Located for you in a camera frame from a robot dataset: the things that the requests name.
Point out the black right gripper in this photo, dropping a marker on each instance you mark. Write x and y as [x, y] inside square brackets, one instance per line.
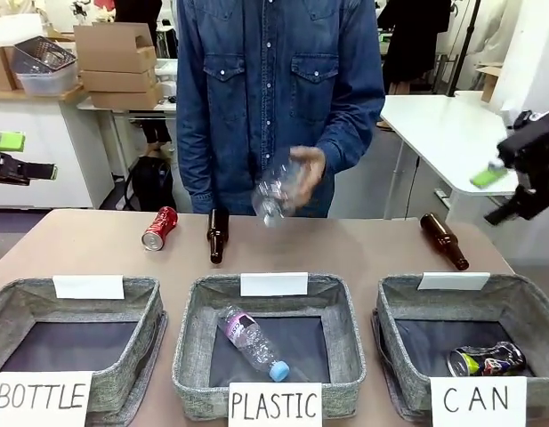
[536, 138]

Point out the clear crushed plastic bottle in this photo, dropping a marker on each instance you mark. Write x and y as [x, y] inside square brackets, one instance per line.
[274, 195]

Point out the person's left forearm denim sleeve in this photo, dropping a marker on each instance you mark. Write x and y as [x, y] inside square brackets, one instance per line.
[354, 133]

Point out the metal mesh basket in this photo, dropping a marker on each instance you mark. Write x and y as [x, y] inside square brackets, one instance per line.
[45, 55]

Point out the red cola can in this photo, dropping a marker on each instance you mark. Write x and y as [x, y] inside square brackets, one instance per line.
[160, 227]

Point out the grey fabric basket can label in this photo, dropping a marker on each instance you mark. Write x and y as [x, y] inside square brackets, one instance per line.
[389, 311]

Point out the crushed dark energy drink can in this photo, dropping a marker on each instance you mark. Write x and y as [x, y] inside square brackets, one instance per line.
[490, 359]

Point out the grey fabric basket bottle label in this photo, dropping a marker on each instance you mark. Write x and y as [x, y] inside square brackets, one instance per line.
[147, 311]

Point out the grey fabric basket plastic label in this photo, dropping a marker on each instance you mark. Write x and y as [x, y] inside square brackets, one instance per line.
[345, 320]

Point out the white paper sign CAN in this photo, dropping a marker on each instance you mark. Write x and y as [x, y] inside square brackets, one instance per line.
[478, 400]

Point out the person's left hand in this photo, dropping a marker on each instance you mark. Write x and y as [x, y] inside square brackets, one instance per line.
[310, 171]

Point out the white cabinet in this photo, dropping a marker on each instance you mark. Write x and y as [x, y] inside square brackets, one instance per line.
[56, 147]

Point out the translucent plastic container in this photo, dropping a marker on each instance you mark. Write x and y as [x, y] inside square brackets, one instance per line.
[47, 83]

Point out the small cardboard box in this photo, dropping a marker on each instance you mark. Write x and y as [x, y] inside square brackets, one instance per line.
[0, 69]

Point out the brown glass bottle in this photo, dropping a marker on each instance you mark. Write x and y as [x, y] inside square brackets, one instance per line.
[217, 231]
[441, 236]

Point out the white rounded table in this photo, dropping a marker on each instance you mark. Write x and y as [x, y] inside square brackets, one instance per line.
[434, 129]

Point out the blank white card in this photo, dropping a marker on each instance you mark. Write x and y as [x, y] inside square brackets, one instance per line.
[274, 284]
[454, 281]
[88, 287]

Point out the tilted cardboard box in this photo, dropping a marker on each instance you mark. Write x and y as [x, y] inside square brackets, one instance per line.
[490, 82]

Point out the white foam block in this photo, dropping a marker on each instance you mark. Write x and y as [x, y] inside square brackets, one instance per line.
[20, 29]

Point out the white desk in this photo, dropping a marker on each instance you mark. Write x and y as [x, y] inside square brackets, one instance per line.
[123, 113]

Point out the flat cardboard box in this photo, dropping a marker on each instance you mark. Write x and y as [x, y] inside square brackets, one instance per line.
[123, 99]
[116, 81]

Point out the black backpack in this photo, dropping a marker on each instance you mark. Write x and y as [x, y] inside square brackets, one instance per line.
[151, 184]

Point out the open cardboard box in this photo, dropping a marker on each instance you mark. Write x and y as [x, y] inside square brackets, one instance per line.
[109, 46]

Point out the background person in black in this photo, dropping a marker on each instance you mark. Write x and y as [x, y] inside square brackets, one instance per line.
[412, 44]

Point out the background person dark trousers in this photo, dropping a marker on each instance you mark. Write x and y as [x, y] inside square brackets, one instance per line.
[138, 18]

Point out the white paper sign BOTTLE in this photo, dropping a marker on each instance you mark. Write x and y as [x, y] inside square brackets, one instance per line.
[38, 398]

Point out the person in denim shirt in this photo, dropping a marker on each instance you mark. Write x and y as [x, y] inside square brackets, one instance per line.
[256, 98]

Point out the plastic bottle with blue cap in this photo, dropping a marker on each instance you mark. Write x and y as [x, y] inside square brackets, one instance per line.
[252, 342]

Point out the white paper sign PLASTIC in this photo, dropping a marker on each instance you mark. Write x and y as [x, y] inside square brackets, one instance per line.
[275, 405]

